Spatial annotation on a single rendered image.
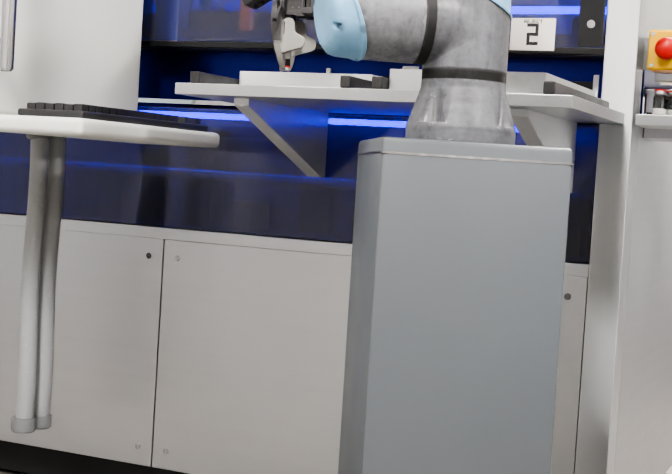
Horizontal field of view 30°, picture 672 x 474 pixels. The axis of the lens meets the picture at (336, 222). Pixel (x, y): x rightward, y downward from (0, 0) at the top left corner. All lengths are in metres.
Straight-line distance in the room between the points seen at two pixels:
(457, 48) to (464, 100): 0.07
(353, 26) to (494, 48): 0.19
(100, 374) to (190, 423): 0.24
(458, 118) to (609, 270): 0.74
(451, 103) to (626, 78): 0.71
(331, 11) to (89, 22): 0.94
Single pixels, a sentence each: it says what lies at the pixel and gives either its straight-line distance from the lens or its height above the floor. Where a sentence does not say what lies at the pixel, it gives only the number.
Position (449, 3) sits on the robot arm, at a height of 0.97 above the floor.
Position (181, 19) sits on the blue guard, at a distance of 2.69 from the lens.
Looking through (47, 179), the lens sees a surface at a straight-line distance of 2.58.
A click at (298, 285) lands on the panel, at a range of 2.54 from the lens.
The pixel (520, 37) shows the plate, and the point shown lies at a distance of 2.39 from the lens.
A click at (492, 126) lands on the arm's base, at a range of 1.68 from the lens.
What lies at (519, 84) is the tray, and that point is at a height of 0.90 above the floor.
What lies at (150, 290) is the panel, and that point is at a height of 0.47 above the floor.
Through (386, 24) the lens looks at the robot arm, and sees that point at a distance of 1.66.
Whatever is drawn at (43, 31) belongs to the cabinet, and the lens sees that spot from 2.41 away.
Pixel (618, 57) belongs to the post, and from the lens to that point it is 2.34.
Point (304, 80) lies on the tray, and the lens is 2.25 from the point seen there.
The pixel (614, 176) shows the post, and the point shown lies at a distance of 2.33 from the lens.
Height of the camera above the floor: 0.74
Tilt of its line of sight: 2 degrees down
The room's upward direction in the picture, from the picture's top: 4 degrees clockwise
